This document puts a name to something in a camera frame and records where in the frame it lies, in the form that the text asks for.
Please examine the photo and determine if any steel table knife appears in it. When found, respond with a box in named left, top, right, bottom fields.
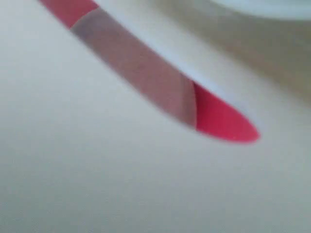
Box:
left=42, top=0, right=260, bottom=143

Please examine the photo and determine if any cream plastic bin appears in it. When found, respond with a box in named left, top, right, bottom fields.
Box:
left=0, top=0, right=311, bottom=233

